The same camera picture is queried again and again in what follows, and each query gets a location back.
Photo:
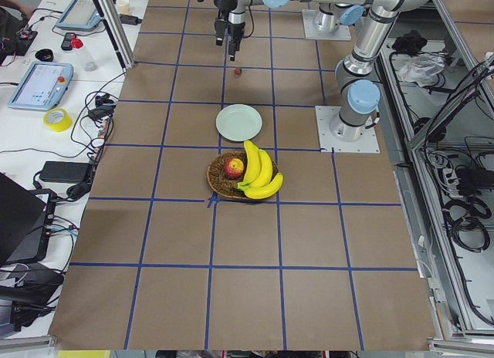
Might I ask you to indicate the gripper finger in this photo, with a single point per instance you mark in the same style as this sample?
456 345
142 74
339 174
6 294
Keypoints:
233 48
220 29

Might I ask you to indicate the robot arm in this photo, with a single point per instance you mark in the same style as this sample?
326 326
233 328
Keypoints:
348 12
360 96

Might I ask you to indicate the light green plate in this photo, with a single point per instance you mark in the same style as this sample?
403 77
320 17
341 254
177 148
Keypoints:
238 122

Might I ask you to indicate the white paper cup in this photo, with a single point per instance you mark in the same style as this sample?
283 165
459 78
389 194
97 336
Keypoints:
123 7

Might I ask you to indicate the red apple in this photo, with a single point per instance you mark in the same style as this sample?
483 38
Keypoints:
234 168

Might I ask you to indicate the clear bottle red cap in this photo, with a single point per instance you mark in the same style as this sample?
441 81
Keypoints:
83 54

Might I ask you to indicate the yellow banana bunch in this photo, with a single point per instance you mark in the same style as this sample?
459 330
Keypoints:
258 182

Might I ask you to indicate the far teach pendant tablet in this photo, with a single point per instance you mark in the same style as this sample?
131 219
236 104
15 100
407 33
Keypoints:
79 15

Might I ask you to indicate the teach pendant tablet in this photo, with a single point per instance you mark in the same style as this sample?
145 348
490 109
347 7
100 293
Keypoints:
42 87
79 15

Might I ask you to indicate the black small bowl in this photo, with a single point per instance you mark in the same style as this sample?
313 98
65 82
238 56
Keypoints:
44 55

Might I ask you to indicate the black cloth bundle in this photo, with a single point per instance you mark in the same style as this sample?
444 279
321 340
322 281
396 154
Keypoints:
410 43

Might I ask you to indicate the yellow tape roll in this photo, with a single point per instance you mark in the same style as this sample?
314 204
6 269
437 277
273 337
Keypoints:
57 120

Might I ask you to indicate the near teach pendant tablet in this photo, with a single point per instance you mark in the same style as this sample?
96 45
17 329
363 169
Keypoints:
42 87

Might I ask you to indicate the white crumpled cloth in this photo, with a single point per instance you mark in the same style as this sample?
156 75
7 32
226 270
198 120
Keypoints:
423 69

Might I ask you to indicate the black power brick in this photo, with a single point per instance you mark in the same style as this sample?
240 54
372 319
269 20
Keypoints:
64 172

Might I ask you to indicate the black laptop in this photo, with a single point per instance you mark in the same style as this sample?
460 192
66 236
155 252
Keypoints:
25 219

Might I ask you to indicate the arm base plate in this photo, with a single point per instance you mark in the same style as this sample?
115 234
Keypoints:
322 26
337 137

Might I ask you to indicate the aluminium frame post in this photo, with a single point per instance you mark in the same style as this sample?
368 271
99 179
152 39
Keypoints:
115 31

